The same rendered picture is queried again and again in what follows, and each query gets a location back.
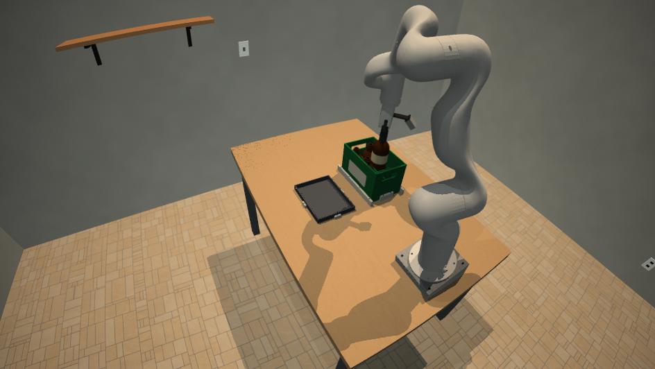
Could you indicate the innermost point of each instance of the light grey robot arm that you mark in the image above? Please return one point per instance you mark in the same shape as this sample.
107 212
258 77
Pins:
422 57

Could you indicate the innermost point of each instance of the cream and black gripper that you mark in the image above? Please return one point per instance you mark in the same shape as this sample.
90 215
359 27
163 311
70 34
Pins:
386 117

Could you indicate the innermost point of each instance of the green crate with dividers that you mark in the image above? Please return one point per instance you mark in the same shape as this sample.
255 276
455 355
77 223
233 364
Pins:
373 183

